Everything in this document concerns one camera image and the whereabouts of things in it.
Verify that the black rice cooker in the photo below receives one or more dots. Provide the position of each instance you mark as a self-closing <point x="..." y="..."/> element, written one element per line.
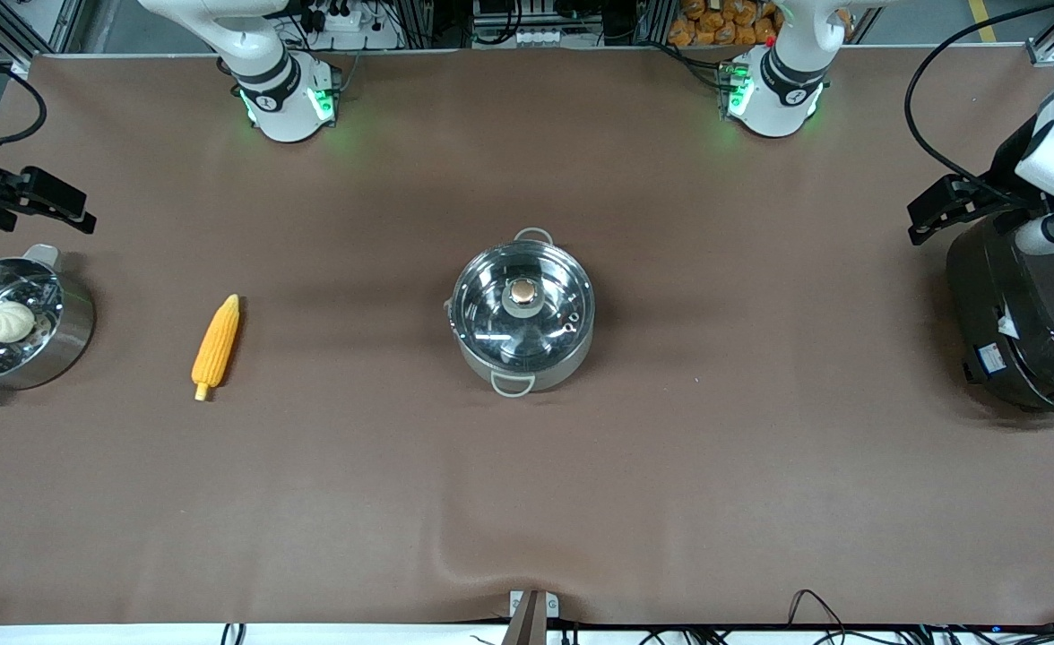
<point x="1042" y="331"/>

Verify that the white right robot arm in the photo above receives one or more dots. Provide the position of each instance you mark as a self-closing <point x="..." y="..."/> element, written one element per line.
<point x="283" y="94"/>

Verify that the steel steamer pot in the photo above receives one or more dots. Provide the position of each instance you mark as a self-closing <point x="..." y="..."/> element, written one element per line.
<point x="65" y="336"/>

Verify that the orange snack bag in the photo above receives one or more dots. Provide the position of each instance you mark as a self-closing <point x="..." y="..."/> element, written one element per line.
<point x="724" y="25"/>

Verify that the white steamed bun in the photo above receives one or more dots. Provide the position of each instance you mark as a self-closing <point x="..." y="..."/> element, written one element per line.
<point x="7" y="321"/>

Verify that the metal table clamp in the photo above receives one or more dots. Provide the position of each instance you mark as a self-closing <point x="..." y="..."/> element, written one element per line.
<point x="529" y="614"/>

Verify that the yellow corn cob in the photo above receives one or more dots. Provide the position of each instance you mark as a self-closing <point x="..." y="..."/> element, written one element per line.
<point x="216" y="348"/>

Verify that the steel cooking pot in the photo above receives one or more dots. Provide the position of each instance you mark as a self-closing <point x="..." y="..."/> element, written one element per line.
<point x="545" y="367"/>

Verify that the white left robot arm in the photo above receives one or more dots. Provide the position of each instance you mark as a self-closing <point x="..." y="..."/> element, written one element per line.
<point x="773" y="98"/>

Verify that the white power strip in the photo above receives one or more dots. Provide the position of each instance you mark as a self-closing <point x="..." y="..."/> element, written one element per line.
<point x="348" y="22"/>

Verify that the brown table mat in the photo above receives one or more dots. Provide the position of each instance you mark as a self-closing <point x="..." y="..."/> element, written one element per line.
<point x="527" y="502"/>

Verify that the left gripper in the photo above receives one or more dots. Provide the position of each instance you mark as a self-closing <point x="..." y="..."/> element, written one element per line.
<point x="1001" y="176"/>

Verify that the glass pot lid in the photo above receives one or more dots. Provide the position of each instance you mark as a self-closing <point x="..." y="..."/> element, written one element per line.
<point x="522" y="309"/>

